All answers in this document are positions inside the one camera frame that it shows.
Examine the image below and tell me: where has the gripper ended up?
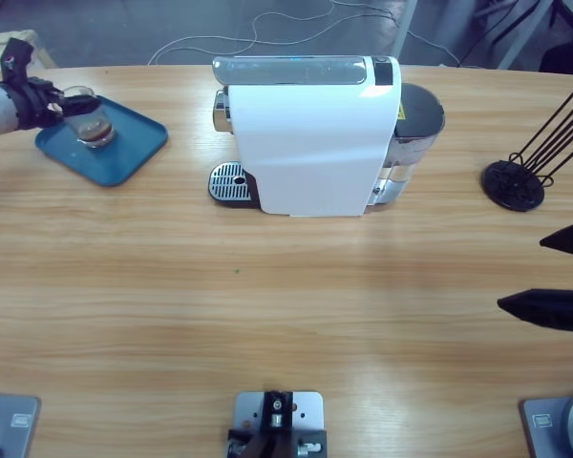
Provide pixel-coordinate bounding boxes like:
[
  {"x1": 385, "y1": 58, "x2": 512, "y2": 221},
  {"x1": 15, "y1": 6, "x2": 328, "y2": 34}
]
[{"x1": 9, "y1": 75, "x2": 103, "y2": 131}]

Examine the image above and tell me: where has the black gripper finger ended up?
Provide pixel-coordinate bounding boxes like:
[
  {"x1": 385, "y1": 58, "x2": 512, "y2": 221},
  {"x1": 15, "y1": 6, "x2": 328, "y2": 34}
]
[
  {"x1": 539, "y1": 221, "x2": 573, "y2": 258},
  {"x1": 497, "y1": 287, "x2": 573, "y2": 334}
]

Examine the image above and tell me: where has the clear drinking glass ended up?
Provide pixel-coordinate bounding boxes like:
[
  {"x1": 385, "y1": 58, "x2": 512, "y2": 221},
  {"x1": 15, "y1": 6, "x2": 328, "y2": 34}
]
[{"x1": 60, "y1": 85, "x2": 119, "y2": 150}]

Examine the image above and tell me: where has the silver coffee machine lever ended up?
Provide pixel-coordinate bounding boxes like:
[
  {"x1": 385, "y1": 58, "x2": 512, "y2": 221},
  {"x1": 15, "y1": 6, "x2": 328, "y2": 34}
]
[{"x1": 212, "y1": 55, "x2": 368, "y2": 88}]

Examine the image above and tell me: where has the white capsule coffee machine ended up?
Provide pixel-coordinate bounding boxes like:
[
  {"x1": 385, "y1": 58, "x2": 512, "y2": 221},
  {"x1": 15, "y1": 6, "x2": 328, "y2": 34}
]
[{"x1": 212, "y1": 54, "x2": 405, "y2": 219}]

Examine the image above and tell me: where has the teal square plastic tray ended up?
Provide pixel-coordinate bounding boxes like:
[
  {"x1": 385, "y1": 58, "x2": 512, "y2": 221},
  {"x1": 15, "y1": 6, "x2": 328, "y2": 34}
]
[{"x1": 33, "y1": 94, "x2": 169, "y2": 188}]

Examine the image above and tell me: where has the black capsule holder with rods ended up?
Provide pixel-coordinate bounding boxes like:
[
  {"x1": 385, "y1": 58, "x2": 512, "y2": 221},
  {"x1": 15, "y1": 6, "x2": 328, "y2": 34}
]
[{"x1": 480, "y1": 78, "x2": 573, "y2": 213}]

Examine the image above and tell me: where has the black drip tray metal grate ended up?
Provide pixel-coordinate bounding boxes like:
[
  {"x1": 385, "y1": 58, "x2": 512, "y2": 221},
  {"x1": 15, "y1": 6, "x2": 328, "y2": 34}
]
[{"x1": 207, "y1": 160, "x2": 261, "y2": 210}]

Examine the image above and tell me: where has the black office chair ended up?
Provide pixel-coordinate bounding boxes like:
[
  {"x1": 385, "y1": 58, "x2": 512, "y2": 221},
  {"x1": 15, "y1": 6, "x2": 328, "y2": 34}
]
[{"x1": 484, "y1": 0, "x2": 573, "y2": 77}]

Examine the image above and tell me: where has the white metal table leg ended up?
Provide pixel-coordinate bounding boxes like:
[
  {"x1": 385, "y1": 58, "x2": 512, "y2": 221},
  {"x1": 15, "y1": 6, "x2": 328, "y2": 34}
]
[
  {"x1": 496, "y1": 0, "x2": 555, "y2": 71},
  {"x1": 391, "y1": 0, "x2": 419, "y2": 61}
]

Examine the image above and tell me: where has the arm grey base plate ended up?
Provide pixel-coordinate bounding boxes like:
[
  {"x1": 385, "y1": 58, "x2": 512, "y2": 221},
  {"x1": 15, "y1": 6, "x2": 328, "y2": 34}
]
[
  {"x1": 519, "y1": 390, "x2": 573, "y2": 458},
  {"x1": 0, "y1": 390, "x2": 43, "y2": 458}
]

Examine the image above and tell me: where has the white floor cable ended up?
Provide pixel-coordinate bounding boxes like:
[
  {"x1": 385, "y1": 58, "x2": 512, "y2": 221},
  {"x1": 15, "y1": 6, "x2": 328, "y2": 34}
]
[{"x1": 147, "y1": 0, "x2": 459, "y2": 68}]

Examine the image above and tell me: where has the black floor cable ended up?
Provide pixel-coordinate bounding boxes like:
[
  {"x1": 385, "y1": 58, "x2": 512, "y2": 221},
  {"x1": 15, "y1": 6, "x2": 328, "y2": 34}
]
[{"x1": 456, "y1": 9, "x2": 521, "y2": 68}]

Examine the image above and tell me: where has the grey mount plate dark post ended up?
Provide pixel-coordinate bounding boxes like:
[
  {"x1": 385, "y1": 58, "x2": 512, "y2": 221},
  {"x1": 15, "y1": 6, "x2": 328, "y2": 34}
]
[{"x1": 226, "y1": 389, "x2": 329, "y2": 458}]

